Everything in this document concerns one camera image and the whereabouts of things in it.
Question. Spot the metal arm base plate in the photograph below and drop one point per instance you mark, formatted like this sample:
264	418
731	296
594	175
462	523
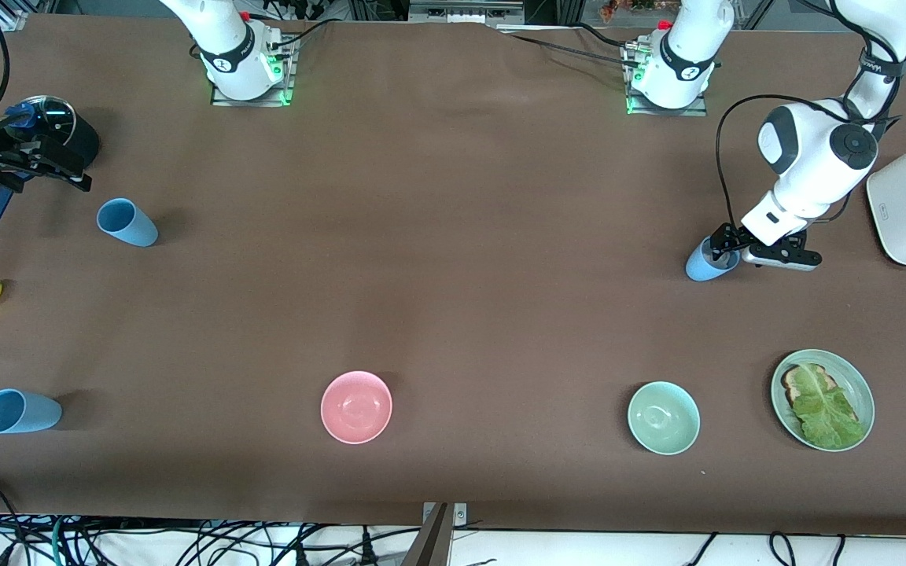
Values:
221	98
697	108

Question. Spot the light blue plastic cup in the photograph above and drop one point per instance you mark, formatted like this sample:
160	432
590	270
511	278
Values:
134	228
28	413
701	269

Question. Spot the green lettuce leaf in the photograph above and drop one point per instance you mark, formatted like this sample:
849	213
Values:
826	413

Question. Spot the dark metal pole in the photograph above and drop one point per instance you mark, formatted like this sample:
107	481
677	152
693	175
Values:
431	542

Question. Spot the silver metal bracket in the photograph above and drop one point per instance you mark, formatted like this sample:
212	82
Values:
461	515

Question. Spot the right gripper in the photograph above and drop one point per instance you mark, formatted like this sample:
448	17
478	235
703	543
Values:
6	163

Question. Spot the pink bowl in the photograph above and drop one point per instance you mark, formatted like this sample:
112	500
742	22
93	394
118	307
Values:
356	407

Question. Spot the pale green plate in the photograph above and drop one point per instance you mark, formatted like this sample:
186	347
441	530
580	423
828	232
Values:
866	401

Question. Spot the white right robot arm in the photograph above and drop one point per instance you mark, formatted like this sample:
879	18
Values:
225	39

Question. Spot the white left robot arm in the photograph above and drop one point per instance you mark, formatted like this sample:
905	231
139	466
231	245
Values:
815	157

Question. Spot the dark blue saucepan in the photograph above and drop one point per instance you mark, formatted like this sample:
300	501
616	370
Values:
87	141

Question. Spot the glass saucepan lid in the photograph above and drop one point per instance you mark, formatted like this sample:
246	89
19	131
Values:
56	118

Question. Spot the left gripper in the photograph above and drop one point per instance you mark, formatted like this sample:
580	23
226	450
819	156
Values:
724	237

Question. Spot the pale green bowl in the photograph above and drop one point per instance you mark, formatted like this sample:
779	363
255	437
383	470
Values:
664	418

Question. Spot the grey metal frame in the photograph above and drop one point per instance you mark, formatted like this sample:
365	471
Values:
461	12

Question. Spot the toast slice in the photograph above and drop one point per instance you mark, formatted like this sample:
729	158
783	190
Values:
791	385

